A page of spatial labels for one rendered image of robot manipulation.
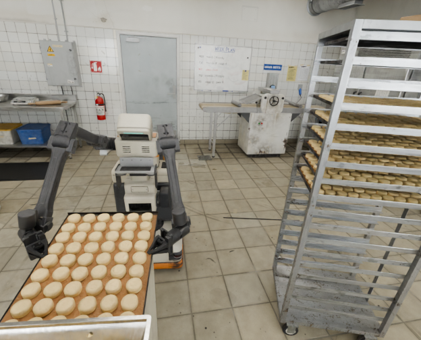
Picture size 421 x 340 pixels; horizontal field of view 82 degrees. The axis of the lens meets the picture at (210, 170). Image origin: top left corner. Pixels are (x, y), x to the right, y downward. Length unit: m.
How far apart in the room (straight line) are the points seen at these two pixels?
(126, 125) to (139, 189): 0.49
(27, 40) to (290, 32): 4.71
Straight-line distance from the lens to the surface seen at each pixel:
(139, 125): 1.62
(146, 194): 1.85
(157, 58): 5.09
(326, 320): 2.00
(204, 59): 5.12
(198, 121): 5.24
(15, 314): 0.97
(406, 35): 1.29
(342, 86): 1.17
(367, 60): 1.23
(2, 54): 5.68
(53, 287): 0.98
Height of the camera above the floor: 1.64
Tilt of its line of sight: 24 degrees down
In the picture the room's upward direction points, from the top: 3 degrees clockwise
